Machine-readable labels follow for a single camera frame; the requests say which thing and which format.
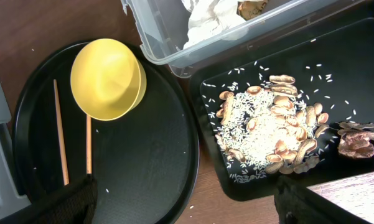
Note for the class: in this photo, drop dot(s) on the black rectangular tray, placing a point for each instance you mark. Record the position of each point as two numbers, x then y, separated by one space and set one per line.
337 70

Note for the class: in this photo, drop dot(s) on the yellow bowl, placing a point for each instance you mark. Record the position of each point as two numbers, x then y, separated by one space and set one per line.
107 80

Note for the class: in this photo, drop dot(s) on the peanut shells and rice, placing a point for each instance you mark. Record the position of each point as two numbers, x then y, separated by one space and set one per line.
268 123

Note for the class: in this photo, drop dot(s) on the white tissue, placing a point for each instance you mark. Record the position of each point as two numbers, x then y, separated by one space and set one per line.
209 18

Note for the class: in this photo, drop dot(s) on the wooden chopstick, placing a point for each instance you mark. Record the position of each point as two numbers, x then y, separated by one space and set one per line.
88 146
61 141

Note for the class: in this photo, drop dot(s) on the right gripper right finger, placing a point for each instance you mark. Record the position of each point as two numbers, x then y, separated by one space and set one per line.
297 204

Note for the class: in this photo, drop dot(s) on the clear plastic bin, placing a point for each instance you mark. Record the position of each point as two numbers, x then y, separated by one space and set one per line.
163 27

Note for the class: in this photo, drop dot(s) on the gold snack wrapper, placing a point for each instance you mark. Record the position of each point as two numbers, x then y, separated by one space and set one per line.
251 9

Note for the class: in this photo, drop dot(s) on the right wooden chopstick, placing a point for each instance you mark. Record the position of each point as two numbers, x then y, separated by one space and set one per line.
88 146

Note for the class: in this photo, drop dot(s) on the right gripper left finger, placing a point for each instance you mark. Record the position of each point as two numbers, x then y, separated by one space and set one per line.
73 203

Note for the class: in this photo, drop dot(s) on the left wooden chopstick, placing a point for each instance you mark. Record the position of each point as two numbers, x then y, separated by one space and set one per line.
61 141

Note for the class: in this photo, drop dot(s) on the round black tray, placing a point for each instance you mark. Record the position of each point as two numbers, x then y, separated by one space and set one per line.
145 163

